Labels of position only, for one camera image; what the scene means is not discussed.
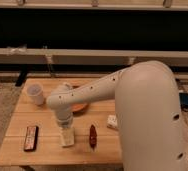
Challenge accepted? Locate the black rectangular remote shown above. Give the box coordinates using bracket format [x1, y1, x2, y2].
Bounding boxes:
[23, 126, 39, 152]

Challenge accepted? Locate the dark red chili pepper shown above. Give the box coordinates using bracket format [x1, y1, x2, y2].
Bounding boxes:
[89, 125, 97, 149]

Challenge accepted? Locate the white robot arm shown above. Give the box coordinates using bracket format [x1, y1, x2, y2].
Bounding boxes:
[47, 61, 186, 171]

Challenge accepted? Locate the blue device on floor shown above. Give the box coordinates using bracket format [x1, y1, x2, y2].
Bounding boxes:
[179, 92, 188, 109]

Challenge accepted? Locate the orange plate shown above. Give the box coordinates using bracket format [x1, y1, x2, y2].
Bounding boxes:
[72, 103, 88, 113]

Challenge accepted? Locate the white ceramic cup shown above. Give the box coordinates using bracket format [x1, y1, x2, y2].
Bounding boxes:
[26, 84, 45, 105]

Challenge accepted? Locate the wooden table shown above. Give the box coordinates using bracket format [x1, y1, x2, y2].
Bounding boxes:
[0, 77, 128, 167]

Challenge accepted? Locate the white crumpled packet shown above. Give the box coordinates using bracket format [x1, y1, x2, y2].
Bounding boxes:
[107, 115, 118, 129]

